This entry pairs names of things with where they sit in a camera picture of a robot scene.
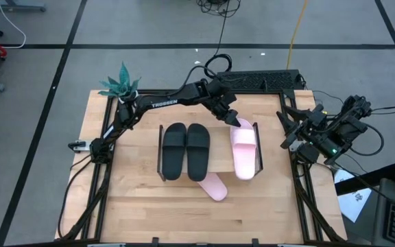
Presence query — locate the white paper sheet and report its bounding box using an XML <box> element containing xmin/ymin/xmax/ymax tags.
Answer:
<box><xmin>333</xmin><ymin>169</ymin><xmax>373</xmax><ymax>223</ymax></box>

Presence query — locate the pink slide sandal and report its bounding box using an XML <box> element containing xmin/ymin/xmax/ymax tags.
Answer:
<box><xmin>230</xmin><ymin>118</ymin><xmax>258</xmax><ymax>181</ymax></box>
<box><xmin>197</xmin><ymin>172</ymin><xmax>228</xmax><ymax>202</ymax></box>

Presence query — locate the white cable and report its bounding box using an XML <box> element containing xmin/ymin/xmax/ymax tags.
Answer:
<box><xmin>0</xmin><ymin>0</ymin><xmax>27</xmax><ymax>49</ymax></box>

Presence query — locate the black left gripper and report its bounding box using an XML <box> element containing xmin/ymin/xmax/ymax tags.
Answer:
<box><xmin>212</xmin><ymin>89</ymin><xmax>242</xmax><ymax>128</ymax></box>

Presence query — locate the black cable bundle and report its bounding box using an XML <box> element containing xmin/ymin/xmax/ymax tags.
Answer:
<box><xmin>195</xmin><ymin>0</ymin><xmax>242</xmax><ymax>18</ymax></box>

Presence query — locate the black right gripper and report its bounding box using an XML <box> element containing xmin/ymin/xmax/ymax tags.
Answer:
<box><xmin>275</xmin><ymin>102</ymin><xmax>325</xmax><ymax>162</ymax></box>

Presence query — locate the black desk edge bar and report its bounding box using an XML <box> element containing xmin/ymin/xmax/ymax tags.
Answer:
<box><xmin>334</xmin><ymin>163</ymin><xmax>395</xmax><ymax>196</ymax></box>

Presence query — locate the black perforated computer box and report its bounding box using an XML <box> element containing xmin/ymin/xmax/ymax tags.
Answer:
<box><xmin>215</xmin><ymin>69</ymin><xmax>305</xmax><ymax>92</ymax></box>

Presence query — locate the black slide sandal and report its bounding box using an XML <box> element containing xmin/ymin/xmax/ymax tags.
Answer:
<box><xmin>162</xmin><ymin>122</ymin><xmax>188</xmax><ymax>181</ymax></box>
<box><xmin>186</xmin><ymin>123</ymin><xmax>211</xmax><ymax>183</ymax></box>

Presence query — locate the green plant in white pot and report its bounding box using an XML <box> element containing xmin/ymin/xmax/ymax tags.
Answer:
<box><xmin>97</xmin><ymin>61</ymin><xmax>143</xmax><ymax>104</ymax></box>

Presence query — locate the yellow cable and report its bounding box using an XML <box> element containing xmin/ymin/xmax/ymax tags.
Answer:
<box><xmin>285</xmin><ymin>0</ymin><xmax>309</xmax><ymax>71</ymax></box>

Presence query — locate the black coiled cable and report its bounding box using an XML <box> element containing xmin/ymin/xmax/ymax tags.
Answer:
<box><xmin>203</xmin><ymin>13</ymin><xmax>233</xmax><ymax>80</ymax></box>

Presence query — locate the wooden shelf with black frame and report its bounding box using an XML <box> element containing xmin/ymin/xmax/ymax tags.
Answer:
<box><xmin>156</xmin><ymin>122</ymin><xmax>265</xmax><ymax>183</ymax></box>

